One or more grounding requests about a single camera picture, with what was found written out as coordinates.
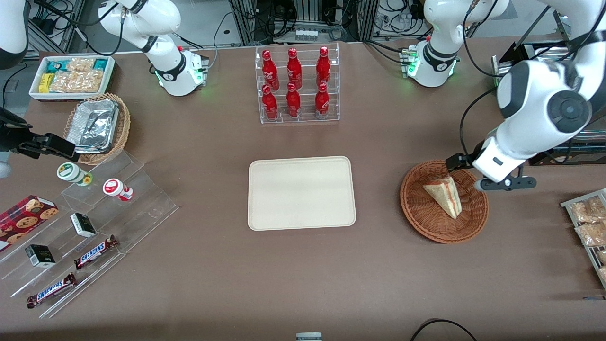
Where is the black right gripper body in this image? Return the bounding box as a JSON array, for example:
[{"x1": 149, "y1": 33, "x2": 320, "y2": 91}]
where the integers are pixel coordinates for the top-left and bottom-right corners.
[{"x1": 0, "y1": 108, "x2": 51, "y2": 160}]

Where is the triangle sandwich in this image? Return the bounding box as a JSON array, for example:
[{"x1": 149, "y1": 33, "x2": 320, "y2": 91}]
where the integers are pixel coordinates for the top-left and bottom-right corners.
[{"x1": 423, "y1": 174, "x2": 462, "y2": 220}]

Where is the aluminium foil tray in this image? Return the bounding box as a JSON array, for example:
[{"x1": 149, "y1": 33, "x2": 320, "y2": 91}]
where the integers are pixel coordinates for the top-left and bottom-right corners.
[{"x1": 66, "y1": 99, "x2": 119, "y2": 153}]

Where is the light wicker basket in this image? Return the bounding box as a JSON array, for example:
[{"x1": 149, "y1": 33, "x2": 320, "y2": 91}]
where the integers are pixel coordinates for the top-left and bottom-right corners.
[{"x1": 64, "y1": 93, "x2": 131, "y2": 165}]

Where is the brown round wicker basket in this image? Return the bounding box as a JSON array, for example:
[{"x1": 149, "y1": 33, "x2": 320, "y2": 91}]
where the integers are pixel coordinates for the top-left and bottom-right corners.
[{"x1": 400, "y1": 160, "x2": 489, "y2": 244}]

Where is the beige plastic serving tray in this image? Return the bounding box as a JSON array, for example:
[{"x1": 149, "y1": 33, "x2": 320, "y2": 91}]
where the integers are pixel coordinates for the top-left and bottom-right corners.
[{"x1": 248, "y1": 156, "x2": 356, "y2": 231}]

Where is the green lid yogurt cup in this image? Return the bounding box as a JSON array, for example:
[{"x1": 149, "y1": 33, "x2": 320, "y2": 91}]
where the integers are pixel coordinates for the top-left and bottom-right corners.
[{"x1": 57, "y1": 162, "x2": 93, "y2": 187}]

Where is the white rectangular snack bin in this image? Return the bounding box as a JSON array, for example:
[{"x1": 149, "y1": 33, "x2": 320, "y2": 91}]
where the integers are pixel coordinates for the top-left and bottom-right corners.
[{"x1": 29, "y1": 55, "x2": 116, "y2": 101}]

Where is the red lid yogurt cup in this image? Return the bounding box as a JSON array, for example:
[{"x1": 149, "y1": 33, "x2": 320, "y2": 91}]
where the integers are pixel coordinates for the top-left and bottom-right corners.
[{"x1": 103, "y1": 179, "x2": 134, "y2": 202}]

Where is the large clear peanut bag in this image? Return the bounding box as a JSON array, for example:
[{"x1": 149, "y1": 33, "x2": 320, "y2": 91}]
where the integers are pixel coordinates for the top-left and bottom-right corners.
[{"x1": 50, "y1": 70, "x2": 104, "y2": 93}]

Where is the small black carton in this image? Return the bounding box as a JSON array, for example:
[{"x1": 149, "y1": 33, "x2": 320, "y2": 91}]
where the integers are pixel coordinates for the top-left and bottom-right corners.
[
  {"x1": 25, "y1": 244, "x2": 56, "y2": 268},
  {"x1": 70, "y1": 213, "x2": 97, "y2": 238}
]

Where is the red tartan cookie box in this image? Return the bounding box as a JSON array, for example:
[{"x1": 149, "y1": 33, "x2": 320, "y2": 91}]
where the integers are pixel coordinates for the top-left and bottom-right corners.
[{"x1": 0, "y1": 195, "x2": 59, "y2": 251}]

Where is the black food warmer cabinet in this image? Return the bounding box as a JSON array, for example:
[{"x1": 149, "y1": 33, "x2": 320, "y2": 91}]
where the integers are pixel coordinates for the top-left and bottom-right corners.
[{"x1": 492, "y1": 9, "x2": 606, "y2": 166}]

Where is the clear acrylic step shelf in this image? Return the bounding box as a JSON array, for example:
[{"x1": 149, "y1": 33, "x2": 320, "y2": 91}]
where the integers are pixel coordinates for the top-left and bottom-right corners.
[{"x1": 0, "y1": 151, "x2": 179, "y2": 319}]

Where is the snickers chocolate bar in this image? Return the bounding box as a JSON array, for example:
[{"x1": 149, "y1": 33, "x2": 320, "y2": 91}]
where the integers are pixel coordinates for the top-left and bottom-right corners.
[
  {"x1": 74, "y1": 235, "x2": 119, "y2": 270},
  {"x1": 27, "y1": 273, "x2": 77, "y2": 309}
]

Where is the clear acrylic bottle rack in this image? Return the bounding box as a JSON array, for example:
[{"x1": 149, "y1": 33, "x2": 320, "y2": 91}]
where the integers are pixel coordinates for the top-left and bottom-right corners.
[{"x1": 255, "y1": 43, "x2": 340, "y2": 125}]

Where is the red cola bottle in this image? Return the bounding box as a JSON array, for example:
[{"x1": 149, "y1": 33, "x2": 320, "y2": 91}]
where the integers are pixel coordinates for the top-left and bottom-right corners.
[
  {"x1": 315, "y1": 83, "x2": 330, "y2": 119},
  {"x1": 316, "y1": 46, "x2": 331, "y2": 87},
  {"x1": 262, "y1": 84, "x2": 279, "y2": 120},
  {"x1": 262, "y1": 50, "x2": 280, "y2": 90},
  {"x1": 287, "y1": 48, "x2": 303, "y2": 90},
  {"x1": 286, "y1": 82, "x2": 302, "y2": 118}
]

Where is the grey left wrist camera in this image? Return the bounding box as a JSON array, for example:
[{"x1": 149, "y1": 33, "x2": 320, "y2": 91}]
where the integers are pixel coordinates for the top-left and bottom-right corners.
[{"x1": 475, "y1": 176, "x2": 537, "y2": 192}]

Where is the black wrist cable connector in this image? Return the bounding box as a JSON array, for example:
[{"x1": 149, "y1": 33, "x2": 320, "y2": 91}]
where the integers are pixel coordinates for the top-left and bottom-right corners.
[{"x1": 445, "y1": 153, "x2": 474, "y2": 172}]

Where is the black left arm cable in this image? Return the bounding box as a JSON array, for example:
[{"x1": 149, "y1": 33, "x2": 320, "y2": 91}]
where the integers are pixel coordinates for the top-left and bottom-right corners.
[{"x1": 458, "y1": 87, "x2": 498, "y2": 159}]

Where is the black looped floor cable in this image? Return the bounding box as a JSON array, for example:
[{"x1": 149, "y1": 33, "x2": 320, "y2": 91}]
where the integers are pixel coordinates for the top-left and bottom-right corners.
[{"x1": 410, "y1": 319, "x2": 479, "y2": 341}]

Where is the thin black base cable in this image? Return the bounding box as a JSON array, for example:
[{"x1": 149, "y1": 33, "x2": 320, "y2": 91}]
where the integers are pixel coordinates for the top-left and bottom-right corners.
[{"x1": 207, "y1": 12, "x2": 237, "y2": 72}]

